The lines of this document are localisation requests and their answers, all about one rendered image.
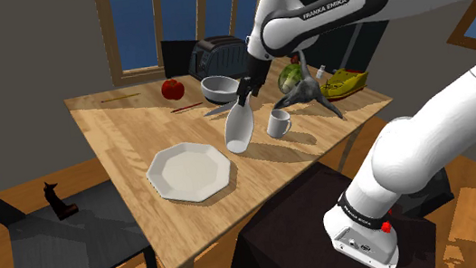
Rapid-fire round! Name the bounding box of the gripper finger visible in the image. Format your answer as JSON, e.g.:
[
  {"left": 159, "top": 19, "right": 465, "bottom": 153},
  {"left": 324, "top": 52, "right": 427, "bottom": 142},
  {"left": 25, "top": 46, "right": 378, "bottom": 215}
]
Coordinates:
[
  {"left": 247, "top": 77, "right": 262, "bottom": 100},
  {"left": 235, "top": 78, "right": 252, "bottom": 108}
]

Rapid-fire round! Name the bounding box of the white bowl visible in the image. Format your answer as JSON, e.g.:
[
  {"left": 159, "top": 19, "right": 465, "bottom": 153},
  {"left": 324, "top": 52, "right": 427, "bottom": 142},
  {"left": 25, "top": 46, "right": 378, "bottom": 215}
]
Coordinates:
[{"left": 198, "top": 72, "right": 243, "bottom": 107}]

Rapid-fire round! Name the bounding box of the grey knife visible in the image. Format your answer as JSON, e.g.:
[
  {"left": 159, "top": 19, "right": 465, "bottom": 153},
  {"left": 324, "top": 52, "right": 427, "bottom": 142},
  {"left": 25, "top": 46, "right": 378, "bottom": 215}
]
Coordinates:
[{"left": 202, "top": 100, "right": 240, "bottom": 119}]

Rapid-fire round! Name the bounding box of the green lettuce head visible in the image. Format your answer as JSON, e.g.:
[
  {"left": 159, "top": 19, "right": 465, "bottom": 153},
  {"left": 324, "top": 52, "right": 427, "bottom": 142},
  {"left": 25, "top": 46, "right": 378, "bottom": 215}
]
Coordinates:
[{"left": 274, "top": 62, "right": 307, "bottom": 96}]

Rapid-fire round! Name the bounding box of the dark toaster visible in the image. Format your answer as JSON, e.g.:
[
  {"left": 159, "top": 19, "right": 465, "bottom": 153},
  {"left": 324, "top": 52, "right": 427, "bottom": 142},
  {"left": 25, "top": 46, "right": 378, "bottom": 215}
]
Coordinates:
[{"left": 185, "top": 33, "right": 257, "bottom": 85}]

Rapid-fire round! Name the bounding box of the white mug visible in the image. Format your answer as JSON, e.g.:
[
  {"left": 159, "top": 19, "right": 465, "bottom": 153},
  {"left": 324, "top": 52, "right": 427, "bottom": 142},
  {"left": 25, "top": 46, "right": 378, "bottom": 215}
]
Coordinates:
[{"left": 263, "top": 107, "right": 295, "bottom": 141}]

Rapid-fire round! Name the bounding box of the red pen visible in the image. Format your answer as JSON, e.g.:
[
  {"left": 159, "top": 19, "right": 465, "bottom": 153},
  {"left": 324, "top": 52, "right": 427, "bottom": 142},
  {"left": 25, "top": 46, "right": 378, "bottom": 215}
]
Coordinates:
[{"left": 168, "top": 101, "right": 205, "bottom": 115}]

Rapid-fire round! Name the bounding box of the red tomato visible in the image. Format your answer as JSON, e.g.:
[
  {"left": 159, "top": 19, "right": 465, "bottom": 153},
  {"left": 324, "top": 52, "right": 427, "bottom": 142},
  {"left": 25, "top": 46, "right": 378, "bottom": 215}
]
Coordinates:
[{"left": 158, "top": 76, "right": 187, "bottom": 103}]

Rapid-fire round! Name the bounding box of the black chair back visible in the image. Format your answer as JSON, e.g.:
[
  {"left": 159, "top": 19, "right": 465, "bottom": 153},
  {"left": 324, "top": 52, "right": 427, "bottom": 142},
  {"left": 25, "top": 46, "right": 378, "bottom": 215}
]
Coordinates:
[{"left": 159, "top": 35, "right": 203, "bottom": 81}]

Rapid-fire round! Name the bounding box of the yellow shoe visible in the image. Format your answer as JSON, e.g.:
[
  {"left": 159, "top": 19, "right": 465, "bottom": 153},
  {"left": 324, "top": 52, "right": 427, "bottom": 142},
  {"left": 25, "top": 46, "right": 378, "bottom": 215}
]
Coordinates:
[{"left": 317, "top": 65, "right": 373, "bottom": 103}]

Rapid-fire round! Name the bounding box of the white octagonal plate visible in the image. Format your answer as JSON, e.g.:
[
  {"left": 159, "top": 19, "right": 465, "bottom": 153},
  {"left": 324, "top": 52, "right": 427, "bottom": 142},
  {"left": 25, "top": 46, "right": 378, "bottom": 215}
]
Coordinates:
[{"left": 142, "top": 137, "right": 235, "bottom": 209}]

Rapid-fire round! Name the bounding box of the wooden table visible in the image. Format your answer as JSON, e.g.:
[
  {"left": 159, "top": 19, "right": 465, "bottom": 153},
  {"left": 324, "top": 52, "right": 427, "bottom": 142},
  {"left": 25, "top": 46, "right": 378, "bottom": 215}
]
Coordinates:
[{"left": 61, "top": 44, "right": 412, "bottom": 268}]

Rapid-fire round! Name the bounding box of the yellow pencil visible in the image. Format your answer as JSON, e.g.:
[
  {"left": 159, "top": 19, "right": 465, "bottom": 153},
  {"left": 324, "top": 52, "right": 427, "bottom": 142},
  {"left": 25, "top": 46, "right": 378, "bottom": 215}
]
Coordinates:
[{"left": 100, "top": 91, "right": 142, "bottom": 104}]

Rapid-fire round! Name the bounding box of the dark robot stand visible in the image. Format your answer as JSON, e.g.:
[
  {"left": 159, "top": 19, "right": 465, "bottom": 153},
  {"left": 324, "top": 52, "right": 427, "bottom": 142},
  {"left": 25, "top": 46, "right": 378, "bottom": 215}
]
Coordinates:
[{"left": 212, "top": 148, "right": 443, "bottom": 268}]

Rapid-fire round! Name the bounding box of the small wooden framed window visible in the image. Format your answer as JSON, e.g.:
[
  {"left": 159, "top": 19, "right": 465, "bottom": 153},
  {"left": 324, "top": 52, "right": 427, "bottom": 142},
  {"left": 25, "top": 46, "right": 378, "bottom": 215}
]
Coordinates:
[{"left": 442, "top": 0, "right": 476, "bottom": 59}]

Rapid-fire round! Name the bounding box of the dark brown figure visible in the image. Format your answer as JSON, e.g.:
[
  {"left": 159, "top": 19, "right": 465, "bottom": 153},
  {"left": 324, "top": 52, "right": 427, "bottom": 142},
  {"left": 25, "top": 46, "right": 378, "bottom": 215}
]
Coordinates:
[{"left": 41, "top": 178, "right": 81, "bottom": 224}]

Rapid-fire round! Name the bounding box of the dark chair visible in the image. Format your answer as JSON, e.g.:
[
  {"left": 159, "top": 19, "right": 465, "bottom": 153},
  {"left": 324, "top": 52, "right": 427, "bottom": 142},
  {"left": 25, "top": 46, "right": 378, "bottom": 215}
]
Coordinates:
[{"left": 0, "top": 136, "right": 160, "bottom": 268}]

